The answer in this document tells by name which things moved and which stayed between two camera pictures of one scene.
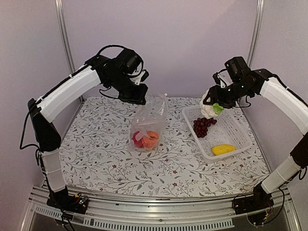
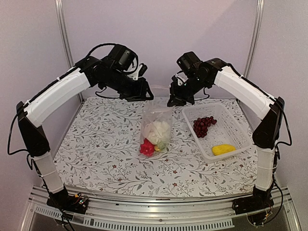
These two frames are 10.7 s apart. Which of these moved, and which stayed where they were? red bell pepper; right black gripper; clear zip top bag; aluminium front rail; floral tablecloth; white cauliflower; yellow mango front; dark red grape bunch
Moved: white cauliflower; right black gripper; red bell pepper; clear zip top bag
Stayed: aluminium front rail; dark red grape bunch; yellow mango front; floral tablecloth
